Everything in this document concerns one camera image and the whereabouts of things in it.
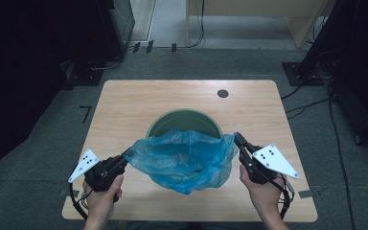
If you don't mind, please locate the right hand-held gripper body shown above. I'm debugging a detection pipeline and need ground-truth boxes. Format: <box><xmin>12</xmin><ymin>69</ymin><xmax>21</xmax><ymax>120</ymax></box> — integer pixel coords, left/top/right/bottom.
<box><xmin>240</xmin><ymin>144</ymin><xmax>300</xmax><ymax>186</ymax></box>

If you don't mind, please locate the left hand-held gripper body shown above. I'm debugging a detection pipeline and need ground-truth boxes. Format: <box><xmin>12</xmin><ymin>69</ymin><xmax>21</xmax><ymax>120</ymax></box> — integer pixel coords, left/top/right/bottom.
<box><xmin>68</xmin><ymin>149</ymin><xmax>127</xmax><ymax>193</ymax></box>

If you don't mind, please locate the blue plastic bag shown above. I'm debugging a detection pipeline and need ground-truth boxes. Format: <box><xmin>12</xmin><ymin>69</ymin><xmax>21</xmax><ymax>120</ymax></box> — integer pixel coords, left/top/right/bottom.
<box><xmin>124</xmin><ymin>127</ymin><xmax>241</xmax><ymax>196</ymax></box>

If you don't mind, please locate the green plastic bucket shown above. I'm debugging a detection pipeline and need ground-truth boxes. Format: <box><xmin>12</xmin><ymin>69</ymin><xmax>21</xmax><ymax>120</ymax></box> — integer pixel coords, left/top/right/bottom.
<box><xmin>145</xmin><ymin>108</ymin><xmax>224</xmax><ymax>140</ymax></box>

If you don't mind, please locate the person's left hand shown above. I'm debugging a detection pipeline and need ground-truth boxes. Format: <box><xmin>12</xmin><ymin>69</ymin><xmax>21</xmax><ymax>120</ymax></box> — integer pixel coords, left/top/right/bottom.
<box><xmin>81</xmin><ymin>173</ymin><xmax>125</xmax><ymax>223</ymax></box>

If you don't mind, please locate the person's right hand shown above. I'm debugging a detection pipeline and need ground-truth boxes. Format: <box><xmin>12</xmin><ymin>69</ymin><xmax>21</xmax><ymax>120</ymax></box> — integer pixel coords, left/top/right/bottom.
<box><xmin>239</xmin><ymin>164</ymin><xmax>286</xmax><ymax>220</ymax></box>

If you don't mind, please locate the black angled floor tape mark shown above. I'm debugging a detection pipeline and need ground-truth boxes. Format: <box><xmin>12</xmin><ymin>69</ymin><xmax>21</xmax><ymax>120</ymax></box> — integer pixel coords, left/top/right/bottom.
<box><xmin>79</xmin><ymin>105</ymin><xmax>92</xmax><ymax>124</ymax></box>

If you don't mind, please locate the dark stand base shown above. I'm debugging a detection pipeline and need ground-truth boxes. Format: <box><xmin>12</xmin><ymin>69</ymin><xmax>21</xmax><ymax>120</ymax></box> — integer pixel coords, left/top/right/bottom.
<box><xmin>59</xmin><ymin>59</ymin><xmax>105</xmax><ymax>91</ymax></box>

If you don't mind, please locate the black cabinet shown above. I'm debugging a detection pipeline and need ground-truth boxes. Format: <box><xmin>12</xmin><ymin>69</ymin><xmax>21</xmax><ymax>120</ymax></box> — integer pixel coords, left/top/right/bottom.
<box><xmin>94</xmin><ymin>0</ymin><xmax>136</xmax><ymax>62</ymax></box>

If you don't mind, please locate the light wooden desk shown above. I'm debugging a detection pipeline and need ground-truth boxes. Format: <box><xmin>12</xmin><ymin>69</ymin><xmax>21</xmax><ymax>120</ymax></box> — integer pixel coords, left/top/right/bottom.
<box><xmin>185</xmin><ymin>0</ymin><xmax>337</xmax><ymax>50</ymax></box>

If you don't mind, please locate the left hand-held gripper cable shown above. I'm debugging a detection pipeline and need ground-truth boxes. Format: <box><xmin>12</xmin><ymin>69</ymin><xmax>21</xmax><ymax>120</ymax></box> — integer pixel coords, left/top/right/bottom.
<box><xmin>69</xmin><ymin>181</ymin><xmax>94</xmax><ymax>222</ymax></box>

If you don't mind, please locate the hand-held gripper cable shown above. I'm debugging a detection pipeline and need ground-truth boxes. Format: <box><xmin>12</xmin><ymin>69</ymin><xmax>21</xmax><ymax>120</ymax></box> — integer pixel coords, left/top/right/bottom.
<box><xmin>266</xmin><ymin>172</ymin><xmax>295</xmax><ymax>220</ymax></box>
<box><xmin>69</xmin><ymin>181</ymin><xmax>94</xmax><ymax>222</ymax></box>

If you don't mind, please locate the right hand-held gripper cable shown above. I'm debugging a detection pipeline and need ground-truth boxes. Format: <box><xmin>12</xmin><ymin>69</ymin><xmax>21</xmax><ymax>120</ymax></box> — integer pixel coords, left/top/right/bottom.
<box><xmin>266</xmin><ymin>172</ymin><xmax>295</xmax><ymax>220</ymax></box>

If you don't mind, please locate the long black floor cable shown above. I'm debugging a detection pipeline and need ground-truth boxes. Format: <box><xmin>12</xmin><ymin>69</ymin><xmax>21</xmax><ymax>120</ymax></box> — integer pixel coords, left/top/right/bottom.
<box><xmin>327</xmin><ymin>90</ymin><xmax>357</xmax><ymax>230</ymax></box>

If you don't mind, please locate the black stand base plate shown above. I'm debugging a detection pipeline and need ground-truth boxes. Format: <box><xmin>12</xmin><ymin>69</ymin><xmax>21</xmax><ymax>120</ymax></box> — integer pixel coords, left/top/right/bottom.
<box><xmin>281</xmin><ymin>60</ymin><xmax>326</xmax><ymax>87</ymax></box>

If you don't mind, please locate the black hanging cable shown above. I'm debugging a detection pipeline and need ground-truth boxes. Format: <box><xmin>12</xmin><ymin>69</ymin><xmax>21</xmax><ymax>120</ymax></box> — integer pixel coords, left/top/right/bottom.
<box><xmin>189</xmin><ymin>0</ymin><xmax>207</xmax><ymax>49</ymax></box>

